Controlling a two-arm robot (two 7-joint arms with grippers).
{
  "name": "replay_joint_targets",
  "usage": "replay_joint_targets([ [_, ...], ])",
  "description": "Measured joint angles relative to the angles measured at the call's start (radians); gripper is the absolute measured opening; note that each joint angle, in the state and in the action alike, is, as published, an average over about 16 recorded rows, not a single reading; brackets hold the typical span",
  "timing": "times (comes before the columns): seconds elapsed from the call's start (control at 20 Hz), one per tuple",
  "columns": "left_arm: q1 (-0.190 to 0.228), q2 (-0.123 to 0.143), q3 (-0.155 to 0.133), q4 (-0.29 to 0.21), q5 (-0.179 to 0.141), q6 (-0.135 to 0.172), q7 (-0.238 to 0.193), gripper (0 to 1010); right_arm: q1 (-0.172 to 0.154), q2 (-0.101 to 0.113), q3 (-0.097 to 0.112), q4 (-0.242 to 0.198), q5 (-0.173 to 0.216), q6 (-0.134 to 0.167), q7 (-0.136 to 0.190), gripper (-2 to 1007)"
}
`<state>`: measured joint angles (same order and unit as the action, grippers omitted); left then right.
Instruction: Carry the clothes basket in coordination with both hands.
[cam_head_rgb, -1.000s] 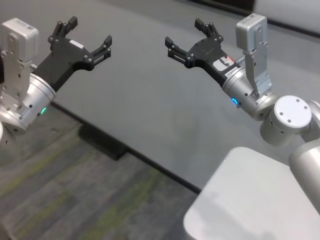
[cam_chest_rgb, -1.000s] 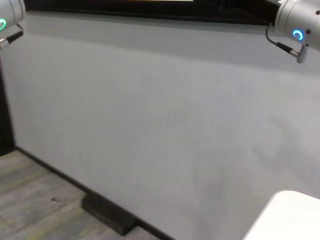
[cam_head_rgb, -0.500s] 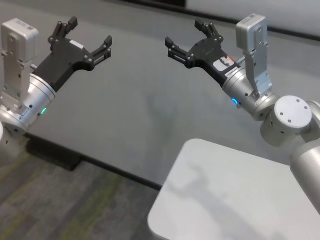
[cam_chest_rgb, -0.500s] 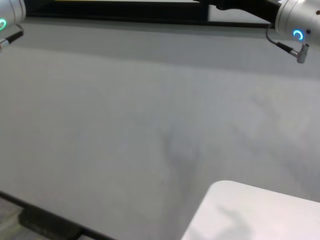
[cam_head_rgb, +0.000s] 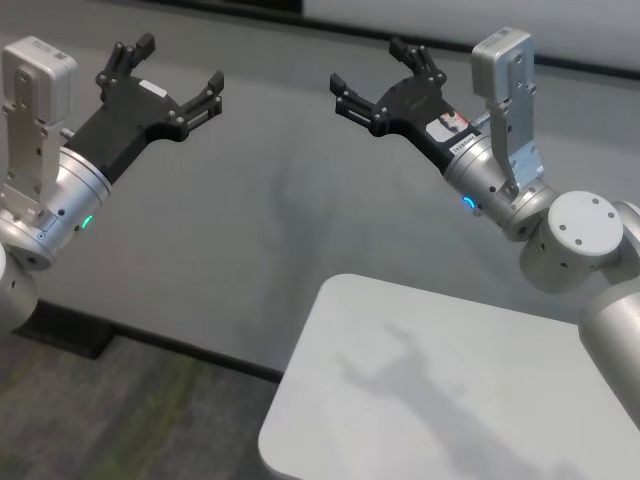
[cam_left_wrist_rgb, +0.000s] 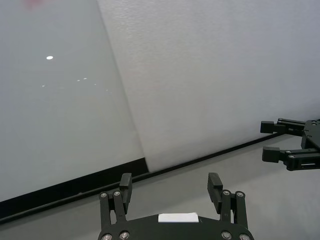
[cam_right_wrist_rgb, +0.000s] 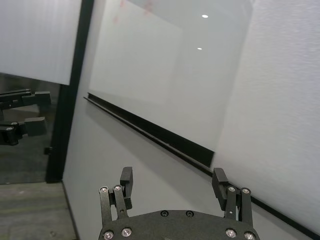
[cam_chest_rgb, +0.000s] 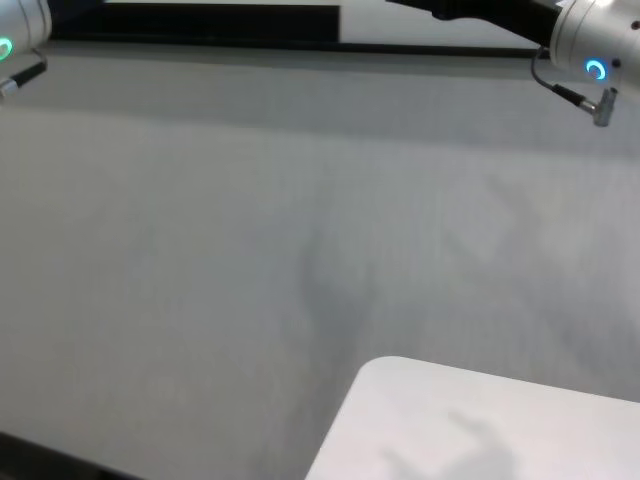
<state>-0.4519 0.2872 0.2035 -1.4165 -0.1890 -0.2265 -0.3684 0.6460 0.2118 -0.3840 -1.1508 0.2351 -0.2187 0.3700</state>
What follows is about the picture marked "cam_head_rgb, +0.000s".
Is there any black partition foot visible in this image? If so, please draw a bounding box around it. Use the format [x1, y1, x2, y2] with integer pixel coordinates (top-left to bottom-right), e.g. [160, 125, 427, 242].
[12, 298, 117, 359]

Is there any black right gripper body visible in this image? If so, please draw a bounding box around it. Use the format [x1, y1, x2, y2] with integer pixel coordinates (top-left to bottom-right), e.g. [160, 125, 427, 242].
[374, 74, 484, 176]

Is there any white rounded table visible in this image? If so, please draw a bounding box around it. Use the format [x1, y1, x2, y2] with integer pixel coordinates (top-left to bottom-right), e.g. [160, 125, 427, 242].
[258, 273, 640, 480]

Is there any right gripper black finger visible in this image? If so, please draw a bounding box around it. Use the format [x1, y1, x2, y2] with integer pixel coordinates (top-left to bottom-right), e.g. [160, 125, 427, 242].
[389, 35, 448, 86]
[328, 73, 390, 137]

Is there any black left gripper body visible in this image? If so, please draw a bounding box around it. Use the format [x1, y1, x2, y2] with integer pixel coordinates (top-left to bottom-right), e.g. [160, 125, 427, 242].
[64, 73, 190, 187]

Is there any black wall rail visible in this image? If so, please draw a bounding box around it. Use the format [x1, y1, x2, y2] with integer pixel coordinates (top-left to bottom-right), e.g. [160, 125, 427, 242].
[304, 19, 640, 79]

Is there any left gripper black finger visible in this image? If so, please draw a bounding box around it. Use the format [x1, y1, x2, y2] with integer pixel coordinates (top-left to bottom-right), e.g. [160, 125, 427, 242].
[96, 32, 157, 87]
[172, 70, 225, 141]

